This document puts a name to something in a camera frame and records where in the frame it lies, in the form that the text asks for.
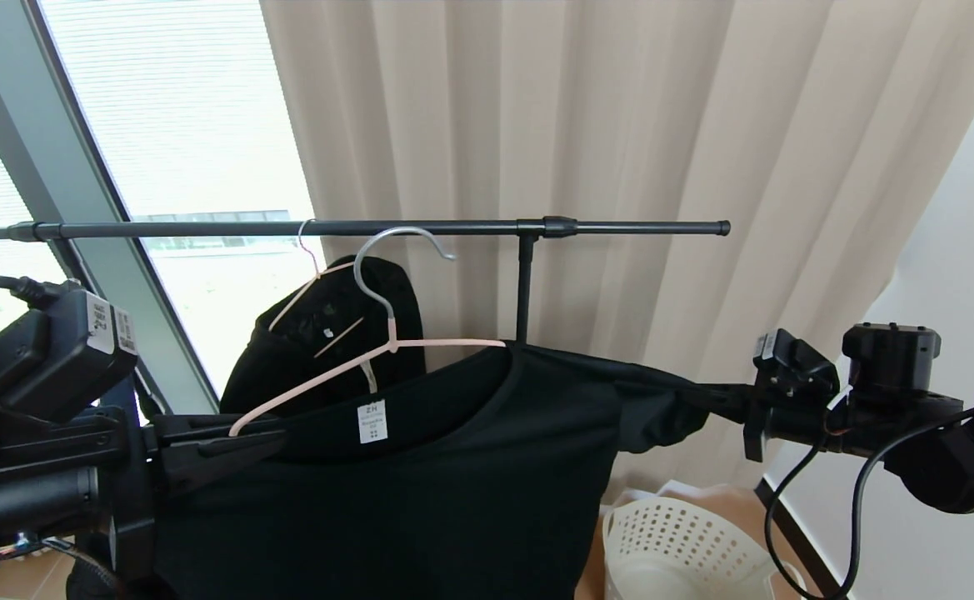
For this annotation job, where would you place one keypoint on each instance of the window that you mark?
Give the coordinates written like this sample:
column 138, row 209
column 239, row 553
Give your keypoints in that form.
column 37, row 125

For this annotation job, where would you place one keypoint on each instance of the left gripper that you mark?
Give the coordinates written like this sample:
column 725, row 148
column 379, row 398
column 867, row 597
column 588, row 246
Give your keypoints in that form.
column 128, row 500

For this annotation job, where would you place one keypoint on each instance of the black garment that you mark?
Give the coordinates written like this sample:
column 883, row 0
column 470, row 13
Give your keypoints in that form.
column 453, row 500
column 287, row 367

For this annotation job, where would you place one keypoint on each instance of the black clothes rack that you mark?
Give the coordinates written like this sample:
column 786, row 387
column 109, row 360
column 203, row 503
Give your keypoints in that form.
column 453, row 227

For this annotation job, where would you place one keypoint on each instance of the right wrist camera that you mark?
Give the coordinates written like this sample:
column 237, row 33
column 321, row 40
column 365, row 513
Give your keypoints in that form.
column 799, row 367

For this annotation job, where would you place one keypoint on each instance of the pink clothes hanger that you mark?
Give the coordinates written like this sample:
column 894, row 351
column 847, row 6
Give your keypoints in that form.
column 341, row 337
column 453, row 342

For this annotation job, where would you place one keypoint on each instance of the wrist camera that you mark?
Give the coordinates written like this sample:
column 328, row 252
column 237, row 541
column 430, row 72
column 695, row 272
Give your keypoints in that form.
column 53, row 350
column 799, row 367

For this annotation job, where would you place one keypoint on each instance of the white laundry basket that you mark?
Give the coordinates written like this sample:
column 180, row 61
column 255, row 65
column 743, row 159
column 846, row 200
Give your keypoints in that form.
column 678, row 533

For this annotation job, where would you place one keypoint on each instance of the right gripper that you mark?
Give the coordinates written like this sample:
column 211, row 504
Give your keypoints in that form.
column 786, row 425

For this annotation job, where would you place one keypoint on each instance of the beige curtain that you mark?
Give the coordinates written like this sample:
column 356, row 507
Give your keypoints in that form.
column 620, row 100

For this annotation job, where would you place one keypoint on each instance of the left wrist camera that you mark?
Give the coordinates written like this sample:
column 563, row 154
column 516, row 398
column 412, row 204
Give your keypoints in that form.
column 53, row 350

